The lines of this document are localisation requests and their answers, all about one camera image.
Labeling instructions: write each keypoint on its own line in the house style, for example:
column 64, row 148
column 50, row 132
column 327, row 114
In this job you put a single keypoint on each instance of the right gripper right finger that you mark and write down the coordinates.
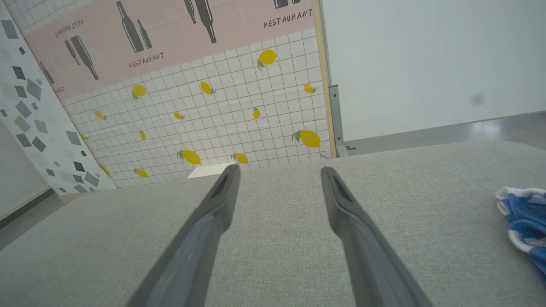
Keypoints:
column 367, row 256

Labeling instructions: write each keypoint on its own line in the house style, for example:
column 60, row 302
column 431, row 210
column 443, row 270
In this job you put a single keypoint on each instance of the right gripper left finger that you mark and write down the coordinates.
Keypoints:
column 200, row 251

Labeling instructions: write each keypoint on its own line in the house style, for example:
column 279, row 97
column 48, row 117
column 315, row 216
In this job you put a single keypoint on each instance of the blue garment with white trim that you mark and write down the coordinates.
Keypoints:
column 527, row 213

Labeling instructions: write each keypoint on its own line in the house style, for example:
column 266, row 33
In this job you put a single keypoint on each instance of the grey fabric sofa cushion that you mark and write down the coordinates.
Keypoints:
column 277, row 256

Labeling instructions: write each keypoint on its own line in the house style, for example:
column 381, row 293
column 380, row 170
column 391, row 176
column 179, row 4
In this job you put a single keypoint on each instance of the white box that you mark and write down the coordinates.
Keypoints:
column 207, row 171

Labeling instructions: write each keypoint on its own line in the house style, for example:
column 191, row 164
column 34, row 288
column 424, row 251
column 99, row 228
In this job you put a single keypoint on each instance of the lemon print partition panel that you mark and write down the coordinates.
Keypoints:
column 213, row 119

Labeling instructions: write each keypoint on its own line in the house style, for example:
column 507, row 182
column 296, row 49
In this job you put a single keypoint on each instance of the grey metal panel stand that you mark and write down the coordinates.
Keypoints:
column 335, row 115

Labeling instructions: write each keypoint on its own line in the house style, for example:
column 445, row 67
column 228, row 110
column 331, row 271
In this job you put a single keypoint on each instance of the terrazzo print partition panel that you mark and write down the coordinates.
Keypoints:
column 34, row 128

